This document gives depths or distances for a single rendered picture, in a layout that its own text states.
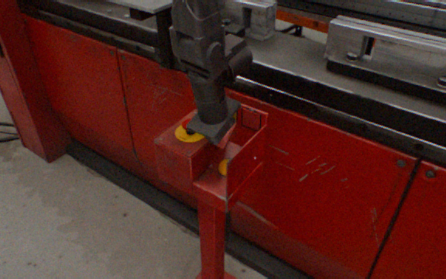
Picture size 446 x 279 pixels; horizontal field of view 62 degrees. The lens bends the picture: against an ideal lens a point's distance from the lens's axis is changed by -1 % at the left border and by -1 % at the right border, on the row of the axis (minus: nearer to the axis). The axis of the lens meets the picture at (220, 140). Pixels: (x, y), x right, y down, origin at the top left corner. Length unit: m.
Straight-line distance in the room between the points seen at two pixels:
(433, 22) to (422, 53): 0.26
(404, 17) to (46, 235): 1.56
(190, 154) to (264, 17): 0.44
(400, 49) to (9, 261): 1.57
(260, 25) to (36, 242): 1.27
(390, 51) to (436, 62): 0.10
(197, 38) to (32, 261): 1.34
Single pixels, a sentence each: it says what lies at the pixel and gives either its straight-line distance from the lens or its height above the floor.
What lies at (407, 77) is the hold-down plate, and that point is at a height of 0.90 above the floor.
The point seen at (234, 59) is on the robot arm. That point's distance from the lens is 0.67.
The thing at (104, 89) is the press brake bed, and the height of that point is 0.57.
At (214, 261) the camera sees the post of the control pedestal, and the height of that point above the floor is 0.35.
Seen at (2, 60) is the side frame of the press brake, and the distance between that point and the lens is 1.91.
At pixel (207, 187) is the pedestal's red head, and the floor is 0.70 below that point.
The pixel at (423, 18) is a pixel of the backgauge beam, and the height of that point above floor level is 0.94.
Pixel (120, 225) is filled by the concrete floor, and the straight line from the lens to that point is 1.73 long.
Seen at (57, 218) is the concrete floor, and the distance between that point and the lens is 1.84.
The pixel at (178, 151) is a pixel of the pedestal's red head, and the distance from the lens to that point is 0.81.
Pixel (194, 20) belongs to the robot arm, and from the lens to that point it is 0.56.
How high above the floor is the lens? 1.29
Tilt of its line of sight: 38 degrees down
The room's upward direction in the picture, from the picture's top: straight up
